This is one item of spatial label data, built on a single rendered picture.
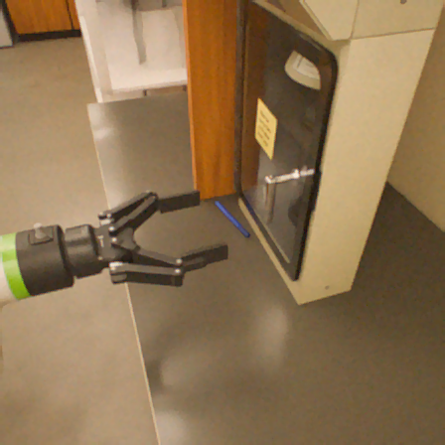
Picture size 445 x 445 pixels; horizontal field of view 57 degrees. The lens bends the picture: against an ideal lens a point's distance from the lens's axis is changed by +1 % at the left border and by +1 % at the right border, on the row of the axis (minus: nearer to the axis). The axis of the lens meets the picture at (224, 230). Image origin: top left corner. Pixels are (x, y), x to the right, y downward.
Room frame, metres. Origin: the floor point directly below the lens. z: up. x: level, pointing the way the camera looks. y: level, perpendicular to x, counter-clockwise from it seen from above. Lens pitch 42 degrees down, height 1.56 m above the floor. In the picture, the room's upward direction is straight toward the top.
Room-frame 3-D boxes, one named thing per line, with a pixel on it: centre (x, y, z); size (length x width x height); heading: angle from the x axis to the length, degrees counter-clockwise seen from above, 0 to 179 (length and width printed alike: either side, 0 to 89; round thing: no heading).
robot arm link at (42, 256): (0.40, 0.25, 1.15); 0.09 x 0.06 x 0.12; 20
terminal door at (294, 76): (0.62, -0.08, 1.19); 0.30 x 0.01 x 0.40; 19
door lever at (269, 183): (0.51, -0.08, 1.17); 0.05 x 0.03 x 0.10; 109
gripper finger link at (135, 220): (0.48, 0.14, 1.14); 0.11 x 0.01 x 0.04; 151
